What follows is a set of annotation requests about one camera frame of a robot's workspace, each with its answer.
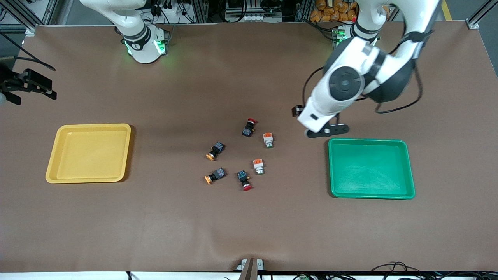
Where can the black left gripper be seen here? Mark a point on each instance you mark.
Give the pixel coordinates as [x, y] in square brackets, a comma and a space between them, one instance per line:
[297, 111]

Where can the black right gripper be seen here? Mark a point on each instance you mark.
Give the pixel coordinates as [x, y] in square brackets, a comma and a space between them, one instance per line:
[16, 84]

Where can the green button white body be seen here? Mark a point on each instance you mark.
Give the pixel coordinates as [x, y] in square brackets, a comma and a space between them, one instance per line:
[267, 138]
[258, 165]

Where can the yellow push button switch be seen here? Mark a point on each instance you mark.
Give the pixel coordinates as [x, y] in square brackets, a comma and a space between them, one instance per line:
[218, 174]
[217, 148]

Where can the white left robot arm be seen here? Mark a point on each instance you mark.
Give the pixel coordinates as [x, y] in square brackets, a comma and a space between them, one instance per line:
[350, 62]

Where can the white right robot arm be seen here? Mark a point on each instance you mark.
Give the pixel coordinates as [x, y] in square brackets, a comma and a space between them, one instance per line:
[144, 46]

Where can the yellow plastic tray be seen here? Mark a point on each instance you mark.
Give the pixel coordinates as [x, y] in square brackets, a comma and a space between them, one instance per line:
[89, 155]

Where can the green plastic tray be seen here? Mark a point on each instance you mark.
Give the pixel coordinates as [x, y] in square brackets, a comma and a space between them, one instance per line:
[369, 171]

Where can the long white power strip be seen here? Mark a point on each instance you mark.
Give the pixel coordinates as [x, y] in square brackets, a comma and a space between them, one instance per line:
[253, 17]

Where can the bag of orange items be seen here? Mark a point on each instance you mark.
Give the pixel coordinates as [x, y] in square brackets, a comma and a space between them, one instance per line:
[330, 9]

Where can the brown table mat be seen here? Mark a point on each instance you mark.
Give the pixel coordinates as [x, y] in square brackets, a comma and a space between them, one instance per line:
[249, 217]

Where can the short white power strip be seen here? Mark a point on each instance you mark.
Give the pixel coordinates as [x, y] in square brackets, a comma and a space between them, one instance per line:
[171, 9]

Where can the metal table clamp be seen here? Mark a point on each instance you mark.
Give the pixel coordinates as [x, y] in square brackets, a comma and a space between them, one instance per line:
[249, 270]

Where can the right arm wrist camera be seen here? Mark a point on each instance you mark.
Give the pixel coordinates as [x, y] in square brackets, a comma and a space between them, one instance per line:
[13, 99]

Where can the red push button switch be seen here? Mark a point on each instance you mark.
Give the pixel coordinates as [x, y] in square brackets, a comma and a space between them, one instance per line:
[243, 177]
[248, 131]

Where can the aluminium frame profile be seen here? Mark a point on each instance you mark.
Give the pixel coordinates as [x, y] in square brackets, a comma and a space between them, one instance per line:
[472, 25]
[29, 29]

